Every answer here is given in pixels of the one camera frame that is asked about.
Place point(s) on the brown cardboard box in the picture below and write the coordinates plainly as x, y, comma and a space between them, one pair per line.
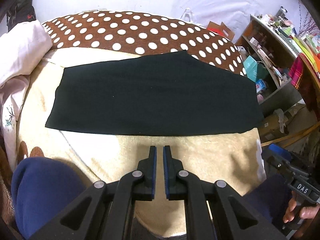
273, 126

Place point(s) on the beige brown polka-dot blanket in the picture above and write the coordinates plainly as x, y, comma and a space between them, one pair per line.
231, 156

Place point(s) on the red cardboard box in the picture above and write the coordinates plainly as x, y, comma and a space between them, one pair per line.
221, 29

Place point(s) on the red plaid cloth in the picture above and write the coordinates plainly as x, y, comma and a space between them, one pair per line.
296, 72

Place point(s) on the black backpack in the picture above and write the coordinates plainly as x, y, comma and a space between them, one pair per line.
20, 11

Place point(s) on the wooden bookshelf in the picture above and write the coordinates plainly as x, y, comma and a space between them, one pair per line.
264, 44

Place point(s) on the brown fleece blanket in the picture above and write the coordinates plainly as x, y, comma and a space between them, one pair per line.
7, 209

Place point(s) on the pink cylinder container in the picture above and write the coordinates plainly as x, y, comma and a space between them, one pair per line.
260, 98

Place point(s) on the person's right hand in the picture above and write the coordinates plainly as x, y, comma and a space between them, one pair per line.
307, 213

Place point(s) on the pink white quilt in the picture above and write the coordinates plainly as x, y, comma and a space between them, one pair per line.
22, 49

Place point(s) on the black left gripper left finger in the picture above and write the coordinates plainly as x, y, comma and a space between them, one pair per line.
105, 210

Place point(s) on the black pants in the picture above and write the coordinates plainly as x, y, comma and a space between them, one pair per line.
170, 94

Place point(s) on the teal paper bag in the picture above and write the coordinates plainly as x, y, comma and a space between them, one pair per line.
255, 70

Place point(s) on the blue white tissue pack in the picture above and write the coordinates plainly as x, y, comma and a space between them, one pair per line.
260, 86

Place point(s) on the navy blue left knee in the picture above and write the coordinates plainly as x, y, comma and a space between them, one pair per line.
40, 189

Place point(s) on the wooden chair frame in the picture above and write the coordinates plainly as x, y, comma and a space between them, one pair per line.
297, 136

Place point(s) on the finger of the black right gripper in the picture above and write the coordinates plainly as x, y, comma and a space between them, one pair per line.
276, 163
280, 151

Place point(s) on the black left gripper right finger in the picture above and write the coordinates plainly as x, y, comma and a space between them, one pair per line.
213, 210

